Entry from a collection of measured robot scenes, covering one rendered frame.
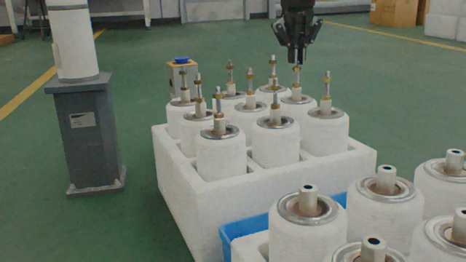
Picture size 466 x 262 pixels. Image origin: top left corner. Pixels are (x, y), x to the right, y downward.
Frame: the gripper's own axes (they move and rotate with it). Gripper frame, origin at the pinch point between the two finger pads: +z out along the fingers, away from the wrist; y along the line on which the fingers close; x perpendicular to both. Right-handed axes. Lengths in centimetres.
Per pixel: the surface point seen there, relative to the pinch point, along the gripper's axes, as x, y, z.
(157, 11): -490, -152, 17
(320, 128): 14.3, 5.7, 11.9
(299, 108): 4.0, 2.3, 10.8
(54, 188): -41, 52, 35
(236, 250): 32, 36, 18
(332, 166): 18.8, 6.2, 18.4
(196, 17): -470, -202, 29
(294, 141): 14.4, 12.2, 13.1
